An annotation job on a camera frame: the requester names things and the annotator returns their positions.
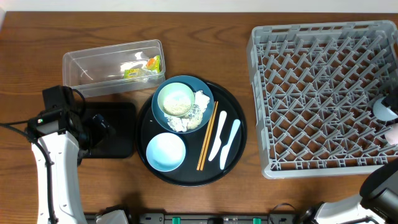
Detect small white cup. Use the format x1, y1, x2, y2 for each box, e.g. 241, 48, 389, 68
373, 97, 397, 121

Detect pink cup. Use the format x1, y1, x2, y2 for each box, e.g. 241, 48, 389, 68
385, 123, 398, 145

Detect light blue saucer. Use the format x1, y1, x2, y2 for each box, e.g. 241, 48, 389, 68
146, 133, 187, 172

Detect pale green bowl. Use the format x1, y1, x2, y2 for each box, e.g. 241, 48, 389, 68
157, 82, 195, 117

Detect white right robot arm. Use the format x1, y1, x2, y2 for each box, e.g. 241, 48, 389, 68
294, 87, 397, 223

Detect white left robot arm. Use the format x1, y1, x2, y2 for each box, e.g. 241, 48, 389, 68
27, 108, 115, 223

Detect grey dishwasher rack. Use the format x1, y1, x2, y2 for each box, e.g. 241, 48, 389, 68
247, 21, 397, 179

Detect crumpled white napkin waste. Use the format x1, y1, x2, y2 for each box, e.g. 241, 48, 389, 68
164, 90, 210, 132

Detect black square mat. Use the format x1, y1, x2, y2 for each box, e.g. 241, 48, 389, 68
78, 102, 136, 159

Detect clear plastic bin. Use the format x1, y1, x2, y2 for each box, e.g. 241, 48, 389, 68
63, 39, 165, 98

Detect green orange snack wrapper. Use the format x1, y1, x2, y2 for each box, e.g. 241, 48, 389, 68
123, 55, 161, 79

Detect dark blue plate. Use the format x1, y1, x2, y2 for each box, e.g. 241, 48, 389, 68
152, 75, 215, 133

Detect black round tray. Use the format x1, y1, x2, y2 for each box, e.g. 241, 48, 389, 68
136, 80, 248, 187

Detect white plastic knife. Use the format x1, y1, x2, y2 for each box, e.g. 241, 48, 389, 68
220, 119, 241, 170
208, 111, 227, 161

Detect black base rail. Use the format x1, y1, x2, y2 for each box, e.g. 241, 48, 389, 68
85, 205, 298, 224

